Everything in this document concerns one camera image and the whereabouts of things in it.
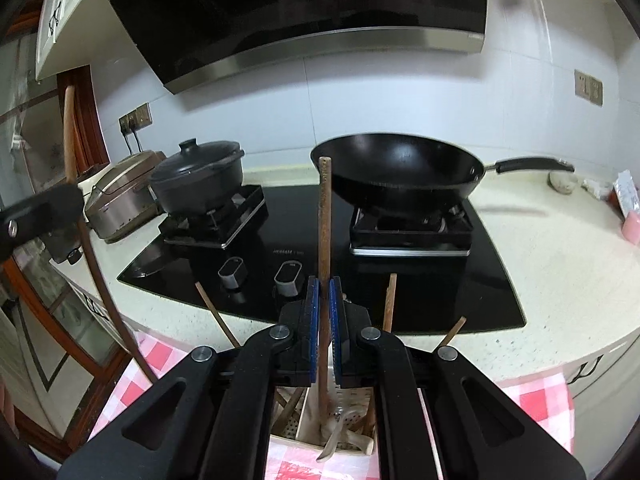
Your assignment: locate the black power cable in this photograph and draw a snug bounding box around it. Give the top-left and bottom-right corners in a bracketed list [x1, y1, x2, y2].
[122, 127, 146, 156]

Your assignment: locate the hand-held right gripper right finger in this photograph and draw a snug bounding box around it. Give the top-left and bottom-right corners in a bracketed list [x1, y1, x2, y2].
[329, 276, 586, 480]

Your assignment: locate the black pot with lid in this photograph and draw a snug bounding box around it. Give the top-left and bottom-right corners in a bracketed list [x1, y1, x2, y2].
[149, 139, 246, 215]

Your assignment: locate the small patterned bowl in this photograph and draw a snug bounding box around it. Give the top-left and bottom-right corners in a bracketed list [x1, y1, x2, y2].
[548, 170, 577, 195]

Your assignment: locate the white kitchen appliance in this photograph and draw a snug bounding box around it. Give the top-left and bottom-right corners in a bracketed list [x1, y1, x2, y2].
[75, 162, 113, 201]

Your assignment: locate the brown silver rice cooker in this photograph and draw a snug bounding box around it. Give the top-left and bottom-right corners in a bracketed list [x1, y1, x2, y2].
[84, 150, 168, 243]

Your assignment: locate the white ceramic soup spoon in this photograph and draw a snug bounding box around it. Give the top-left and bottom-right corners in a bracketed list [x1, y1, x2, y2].
[340, 425, 375, 453]
[316, 407, 346, 462]

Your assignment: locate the pink cup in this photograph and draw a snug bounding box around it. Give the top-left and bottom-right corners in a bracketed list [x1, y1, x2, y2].
[620, 210, 640, 246]

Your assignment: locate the paper packet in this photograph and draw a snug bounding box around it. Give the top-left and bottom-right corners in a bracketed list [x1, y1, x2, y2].
[612, 170, 640, 221]

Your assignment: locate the red white checkered tablecloth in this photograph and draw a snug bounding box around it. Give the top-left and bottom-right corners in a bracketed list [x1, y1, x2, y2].
[87, 330, 576, 480]

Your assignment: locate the beige wall socket panel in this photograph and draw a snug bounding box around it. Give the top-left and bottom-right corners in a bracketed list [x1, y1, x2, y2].
[574, 69, 604, 107]
[118, 102, 152, 133]

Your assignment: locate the black glass gas stove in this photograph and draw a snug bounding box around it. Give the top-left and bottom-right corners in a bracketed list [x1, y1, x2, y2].
[116, 182, 527, 336]

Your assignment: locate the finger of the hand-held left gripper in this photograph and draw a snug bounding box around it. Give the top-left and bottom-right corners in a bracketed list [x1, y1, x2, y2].
[0, 186, 86, 261]

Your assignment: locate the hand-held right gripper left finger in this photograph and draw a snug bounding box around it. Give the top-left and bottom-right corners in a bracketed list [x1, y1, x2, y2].
[56, 276, 321, 480]

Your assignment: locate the wooden framed glass door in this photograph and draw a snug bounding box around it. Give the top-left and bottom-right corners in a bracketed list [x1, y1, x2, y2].
[0, 0, 156, 461]

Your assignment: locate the white wall cabinet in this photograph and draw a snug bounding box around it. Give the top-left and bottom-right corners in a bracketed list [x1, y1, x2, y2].
[34, 0, 96, 81]

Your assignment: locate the black range hood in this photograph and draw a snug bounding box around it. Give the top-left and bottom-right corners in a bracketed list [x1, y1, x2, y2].
[90, 0, 488, 95]

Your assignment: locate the black wok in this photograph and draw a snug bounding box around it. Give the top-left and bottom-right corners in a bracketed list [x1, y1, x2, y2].
[310, 133, 576, 213]

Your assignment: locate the grey stove knob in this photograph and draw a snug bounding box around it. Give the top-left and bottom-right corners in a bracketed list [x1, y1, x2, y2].
[218, 257, 248, 291]
[274, 260, 305, 298]

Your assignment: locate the white perforated utensil basket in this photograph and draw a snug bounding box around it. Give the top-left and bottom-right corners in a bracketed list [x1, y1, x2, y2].
[270, 385, 378, 458]

